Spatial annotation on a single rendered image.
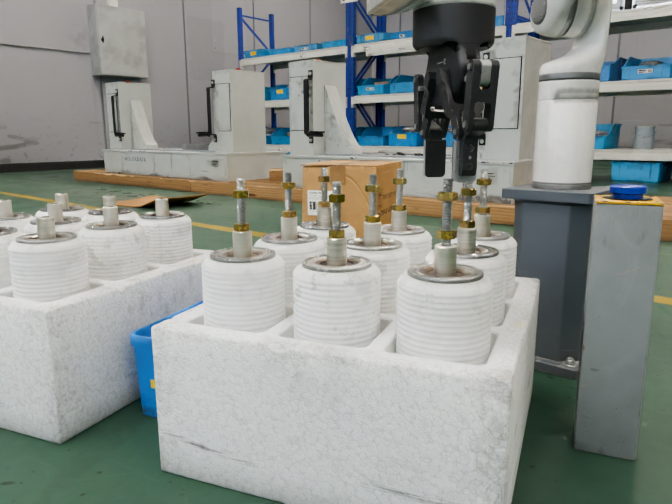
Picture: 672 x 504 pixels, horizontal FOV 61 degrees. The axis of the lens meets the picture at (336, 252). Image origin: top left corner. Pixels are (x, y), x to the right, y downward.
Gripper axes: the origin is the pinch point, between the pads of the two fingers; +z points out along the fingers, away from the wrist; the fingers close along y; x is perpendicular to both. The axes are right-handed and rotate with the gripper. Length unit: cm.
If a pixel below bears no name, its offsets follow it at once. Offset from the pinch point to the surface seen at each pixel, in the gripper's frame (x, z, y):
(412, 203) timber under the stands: -78, 30, 209
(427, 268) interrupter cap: 1.1, 10.6, 1.9
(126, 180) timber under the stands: 76, 31, 422
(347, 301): 9.5, 13.6, 2.2
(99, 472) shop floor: 37, 36, 14
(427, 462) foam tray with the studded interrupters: 4.1, 27.2, -6.5
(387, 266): 2.0, 12.5, 11.8
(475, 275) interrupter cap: -2.3, 10.5, -2.2
